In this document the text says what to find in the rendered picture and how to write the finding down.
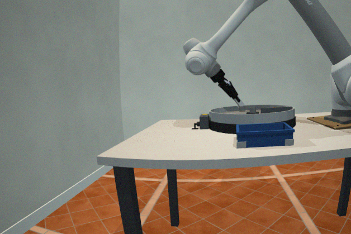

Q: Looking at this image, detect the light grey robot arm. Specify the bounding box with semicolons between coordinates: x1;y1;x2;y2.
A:
183;0;351;125

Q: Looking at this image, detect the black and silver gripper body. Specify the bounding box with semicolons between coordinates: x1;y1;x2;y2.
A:
210;69;227;87

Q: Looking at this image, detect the blue crate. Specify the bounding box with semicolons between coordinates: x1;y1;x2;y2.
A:
236;122;295;149

